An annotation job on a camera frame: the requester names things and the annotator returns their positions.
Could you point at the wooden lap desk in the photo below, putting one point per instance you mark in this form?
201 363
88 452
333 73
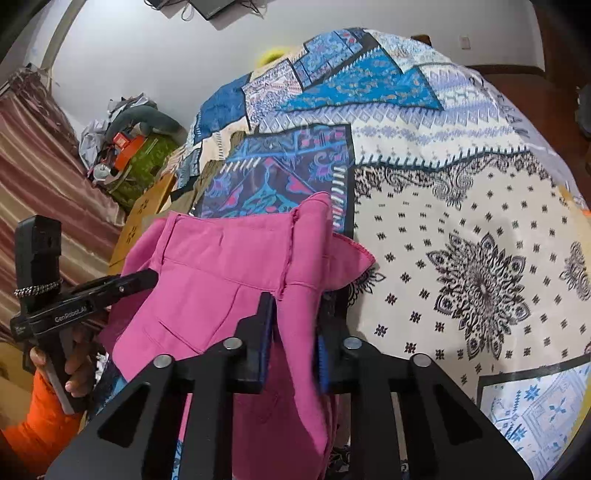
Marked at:
143 212

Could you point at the black wall television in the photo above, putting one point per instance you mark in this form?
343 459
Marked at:
153 3

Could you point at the white wall socket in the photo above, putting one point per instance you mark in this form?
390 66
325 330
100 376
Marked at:
465 42

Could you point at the striped orange sheet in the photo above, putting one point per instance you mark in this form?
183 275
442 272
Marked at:
173 161

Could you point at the pile of grey clothes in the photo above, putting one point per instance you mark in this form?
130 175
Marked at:
92 134

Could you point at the patchwork printed blanket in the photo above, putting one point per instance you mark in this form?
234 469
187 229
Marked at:
461 207

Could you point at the striped brown curtain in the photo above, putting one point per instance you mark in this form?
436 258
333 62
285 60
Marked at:
46 175

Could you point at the beige cardboard box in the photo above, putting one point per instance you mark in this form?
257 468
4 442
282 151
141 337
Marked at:
11 397

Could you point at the orange box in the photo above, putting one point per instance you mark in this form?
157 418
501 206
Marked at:
134 154

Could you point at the grey plush pillow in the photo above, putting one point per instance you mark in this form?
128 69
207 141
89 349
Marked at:
147 117

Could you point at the small red box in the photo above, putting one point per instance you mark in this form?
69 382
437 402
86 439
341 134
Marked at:
121 140

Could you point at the small black monitor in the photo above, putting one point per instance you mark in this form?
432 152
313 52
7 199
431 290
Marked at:
212 7

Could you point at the person's left hand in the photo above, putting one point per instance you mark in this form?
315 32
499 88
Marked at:
81 364

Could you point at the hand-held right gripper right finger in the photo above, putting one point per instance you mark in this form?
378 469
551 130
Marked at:
323 369

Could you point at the green fabric bag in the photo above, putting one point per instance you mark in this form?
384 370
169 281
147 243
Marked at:
147 161

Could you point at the person's left forearm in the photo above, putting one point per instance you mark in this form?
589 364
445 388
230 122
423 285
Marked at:
37 429

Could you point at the pink pants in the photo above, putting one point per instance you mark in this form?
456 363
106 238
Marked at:
207 277

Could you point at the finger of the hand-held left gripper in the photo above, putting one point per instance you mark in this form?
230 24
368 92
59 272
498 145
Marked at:
129 284

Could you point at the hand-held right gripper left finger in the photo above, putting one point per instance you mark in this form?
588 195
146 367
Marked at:
267 350

